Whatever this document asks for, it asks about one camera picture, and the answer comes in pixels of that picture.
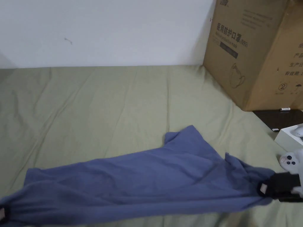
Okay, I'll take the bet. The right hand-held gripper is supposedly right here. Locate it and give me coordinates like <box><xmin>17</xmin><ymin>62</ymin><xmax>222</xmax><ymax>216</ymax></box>
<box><xmin>257</xmin><ymin>173</ymin><xmax>303</xmax><ymax>203</ymax></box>

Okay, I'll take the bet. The blue garment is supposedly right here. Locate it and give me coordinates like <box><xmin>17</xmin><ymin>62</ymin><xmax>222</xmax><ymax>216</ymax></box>
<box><xmin>0</xmin><ymin>125</ymin><xmax>276</xmax><ymax>224</ymax></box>

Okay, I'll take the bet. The white hand controller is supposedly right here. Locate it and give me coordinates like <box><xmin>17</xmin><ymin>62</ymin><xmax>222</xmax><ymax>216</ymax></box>
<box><xmin>278</xmin><ymin>148</ymin><xmax>303</xmax><ymax>172</ymax></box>

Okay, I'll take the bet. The white open box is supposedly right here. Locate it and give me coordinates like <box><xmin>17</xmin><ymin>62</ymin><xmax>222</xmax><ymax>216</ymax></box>
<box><xmin>274</xmin><ymin>123</ymin><xmax>303</xmax><ymax>147</ymax></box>

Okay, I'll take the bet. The dark brown low table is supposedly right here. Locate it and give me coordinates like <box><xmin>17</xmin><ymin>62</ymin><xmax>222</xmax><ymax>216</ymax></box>
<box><xmin>252</xmin><ymin>109</ymin><xmax>303</xmax><ymax>140</ymax></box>

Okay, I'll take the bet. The bed with pale green sheet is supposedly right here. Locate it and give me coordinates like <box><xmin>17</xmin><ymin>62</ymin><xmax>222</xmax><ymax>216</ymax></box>
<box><xmin>0</xmin><ymin>64</ymin><xmax>303</xmax><ymax>227</ymax></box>

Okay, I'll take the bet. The brown cardboard carton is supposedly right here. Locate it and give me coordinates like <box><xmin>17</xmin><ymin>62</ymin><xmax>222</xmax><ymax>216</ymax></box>
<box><xmin>202</xmin><ymin>0</ymin><xmax>303</xmax><ymax>111</ymax></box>

